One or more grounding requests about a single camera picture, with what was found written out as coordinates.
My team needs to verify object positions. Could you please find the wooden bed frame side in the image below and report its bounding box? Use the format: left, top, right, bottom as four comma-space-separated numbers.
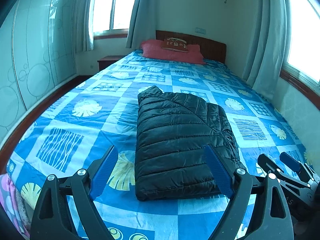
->
1, 75, 92, 174

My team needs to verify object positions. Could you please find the wooden nightstand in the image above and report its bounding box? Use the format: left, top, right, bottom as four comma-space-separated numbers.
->
98, 55, 125, 71

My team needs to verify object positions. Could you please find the blue patterned bed sheet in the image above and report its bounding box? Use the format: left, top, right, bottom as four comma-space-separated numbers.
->
7, 50, 309, 239

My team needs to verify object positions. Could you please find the grey window curtain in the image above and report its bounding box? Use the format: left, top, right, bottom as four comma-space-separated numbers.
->
242, 0, 287, 100
126, 0, 156, 50

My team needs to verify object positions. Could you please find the grey left window curtain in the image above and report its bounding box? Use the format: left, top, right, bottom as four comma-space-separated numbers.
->
126, 0, 156, 50

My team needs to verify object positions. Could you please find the black quilted down jacket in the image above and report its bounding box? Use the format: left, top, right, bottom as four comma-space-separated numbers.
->
135, 86, 243, 201

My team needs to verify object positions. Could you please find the small embroidered brown cushion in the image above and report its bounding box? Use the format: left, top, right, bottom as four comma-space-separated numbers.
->
161, 37, 188, 53

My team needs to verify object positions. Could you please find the colourful dotted blanket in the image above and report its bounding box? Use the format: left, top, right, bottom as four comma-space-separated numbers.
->
1, 174, 31, 239

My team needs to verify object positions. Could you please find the white sliding wardrobe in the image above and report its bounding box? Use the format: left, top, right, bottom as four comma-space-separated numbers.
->
1, 0, 76, 139

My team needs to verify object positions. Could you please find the dark wooden headboard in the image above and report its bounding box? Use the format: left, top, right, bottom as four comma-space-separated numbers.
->
156, 30, 227, 63

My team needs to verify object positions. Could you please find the red pillow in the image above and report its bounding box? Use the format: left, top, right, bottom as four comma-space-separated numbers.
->
140, 40, 204, 64

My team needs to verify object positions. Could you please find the grey right window curtain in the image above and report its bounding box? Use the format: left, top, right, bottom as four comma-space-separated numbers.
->
242, 0, 287, 100

